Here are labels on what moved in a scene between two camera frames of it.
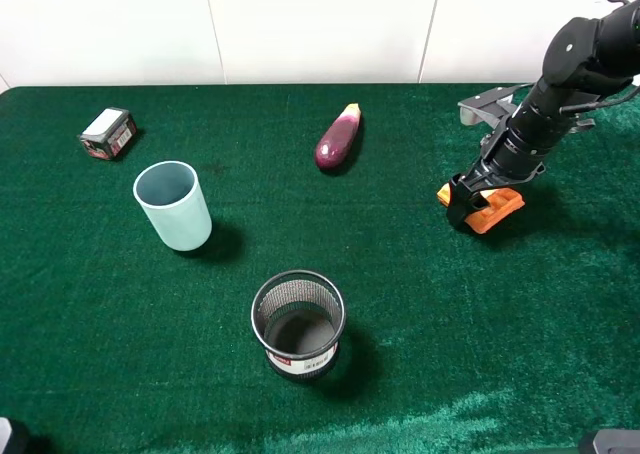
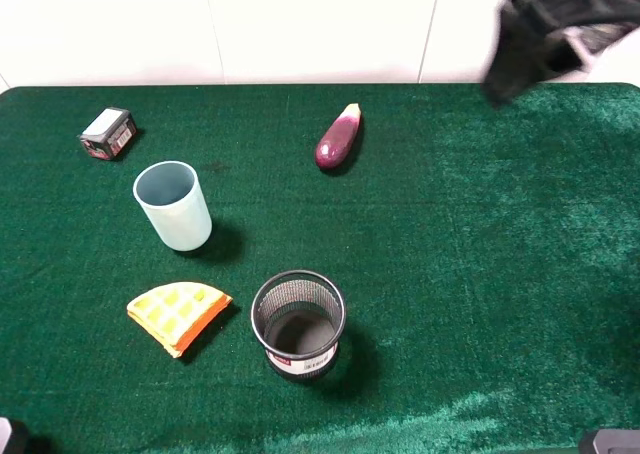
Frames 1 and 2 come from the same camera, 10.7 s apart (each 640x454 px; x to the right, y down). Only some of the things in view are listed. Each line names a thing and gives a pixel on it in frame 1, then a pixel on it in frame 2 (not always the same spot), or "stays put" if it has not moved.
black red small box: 108,132 stays put
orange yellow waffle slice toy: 500,201 to 179,315
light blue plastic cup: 172,198 stays put
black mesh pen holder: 299,318 stays put
